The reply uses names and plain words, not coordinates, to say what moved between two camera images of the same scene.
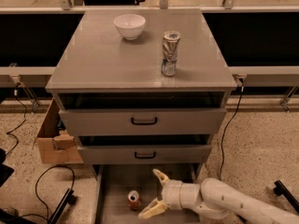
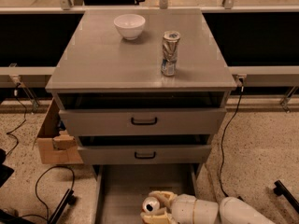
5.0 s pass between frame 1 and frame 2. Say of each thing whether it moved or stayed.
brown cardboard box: stayed
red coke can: moved
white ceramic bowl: stayed
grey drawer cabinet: stayed
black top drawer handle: stayed
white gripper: moved
